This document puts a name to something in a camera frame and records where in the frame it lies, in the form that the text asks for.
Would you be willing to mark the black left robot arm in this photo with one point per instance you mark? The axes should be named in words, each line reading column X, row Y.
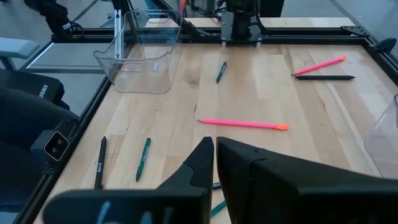
column 241, row 25

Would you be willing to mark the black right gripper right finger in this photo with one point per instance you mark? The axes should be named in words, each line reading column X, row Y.
column 295, row 193

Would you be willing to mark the black table-level camera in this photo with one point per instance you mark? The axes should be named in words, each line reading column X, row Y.
column 56, row 145

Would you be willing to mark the black frame clamp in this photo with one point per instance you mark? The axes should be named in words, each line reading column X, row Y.
column 384, row 45

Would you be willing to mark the clear plastic bin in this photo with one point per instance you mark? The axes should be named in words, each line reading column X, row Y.
column 385, row 146
column 140, row 77

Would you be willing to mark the green crayon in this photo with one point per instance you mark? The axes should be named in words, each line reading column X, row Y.
column 221, row 72
column 143, row 159
column 218, row 208

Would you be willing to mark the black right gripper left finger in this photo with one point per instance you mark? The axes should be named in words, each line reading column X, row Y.
column 192, row 186

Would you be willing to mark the silver aluminium extrusion post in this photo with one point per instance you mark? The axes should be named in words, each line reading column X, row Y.
column 117, row 31

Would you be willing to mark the black Husky bag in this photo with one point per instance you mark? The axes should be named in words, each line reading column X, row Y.
column 28, row 85

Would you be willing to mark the grey chair armrest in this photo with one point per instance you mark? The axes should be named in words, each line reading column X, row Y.
column 15, row 48

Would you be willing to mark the pink pencil orange eraser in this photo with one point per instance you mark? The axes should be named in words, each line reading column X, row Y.
column 320, row 65
column 245, row 124

